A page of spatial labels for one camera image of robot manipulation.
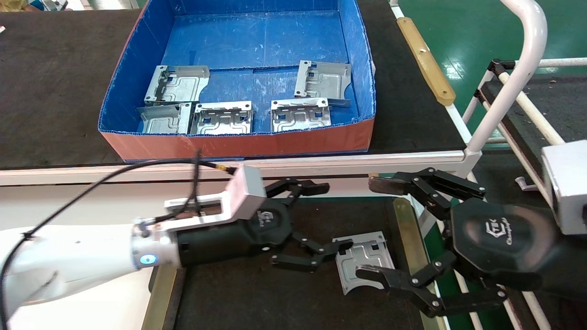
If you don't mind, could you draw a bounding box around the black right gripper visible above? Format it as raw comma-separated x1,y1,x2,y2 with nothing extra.
354,167,563,319

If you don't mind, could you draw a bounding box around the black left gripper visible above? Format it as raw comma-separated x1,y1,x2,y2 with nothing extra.
177,179,354,272

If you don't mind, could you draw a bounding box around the silver stamped metal bracket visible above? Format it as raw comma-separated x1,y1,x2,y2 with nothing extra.
137,102,193,135
270,98,332,133
294,60,352,108
189,101,254,136
144,66,210,106
334,231,396,295

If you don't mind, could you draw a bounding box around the blue corrugated plastic box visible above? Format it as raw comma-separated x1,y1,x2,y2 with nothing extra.
98,0,377,163

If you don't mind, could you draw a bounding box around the long tan guide strip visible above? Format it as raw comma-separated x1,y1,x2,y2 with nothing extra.
392,197,448,330
141,265,185,330

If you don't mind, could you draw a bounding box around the thin white diagonal rod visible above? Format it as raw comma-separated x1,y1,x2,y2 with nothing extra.
462,69,496,124

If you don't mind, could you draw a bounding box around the cream cart rod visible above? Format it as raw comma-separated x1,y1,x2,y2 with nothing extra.
498,71,565,146

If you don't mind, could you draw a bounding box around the short tan guide strip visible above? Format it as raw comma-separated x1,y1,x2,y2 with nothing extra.
397,17,456,107

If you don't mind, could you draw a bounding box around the black tube clamp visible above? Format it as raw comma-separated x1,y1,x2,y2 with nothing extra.
487,59,515,77

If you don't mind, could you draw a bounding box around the dark cart mat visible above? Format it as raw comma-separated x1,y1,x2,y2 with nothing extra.
482,76,587,184

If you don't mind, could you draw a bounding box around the white horizontal cart rod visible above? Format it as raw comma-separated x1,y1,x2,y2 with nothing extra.
513,58,587,69

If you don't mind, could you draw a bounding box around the large black table mat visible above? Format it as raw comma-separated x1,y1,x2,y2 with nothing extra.
0,0,467,170

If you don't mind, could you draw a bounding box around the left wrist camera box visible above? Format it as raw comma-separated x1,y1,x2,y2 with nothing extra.
165,165,267,232

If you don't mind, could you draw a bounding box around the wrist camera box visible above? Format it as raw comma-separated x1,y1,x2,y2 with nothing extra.
541,140,587,235
165,165,267,232

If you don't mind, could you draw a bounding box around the white table edge rail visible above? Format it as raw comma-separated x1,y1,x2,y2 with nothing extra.
0,150,482,186

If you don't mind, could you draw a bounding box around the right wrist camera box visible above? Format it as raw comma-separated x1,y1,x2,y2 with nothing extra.
541,140,587,235

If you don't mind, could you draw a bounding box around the black camera cable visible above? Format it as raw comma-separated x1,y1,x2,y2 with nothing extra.
0,151,239,321

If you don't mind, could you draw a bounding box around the white curved tube frame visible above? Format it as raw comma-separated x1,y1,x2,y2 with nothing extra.
465,0,548,156

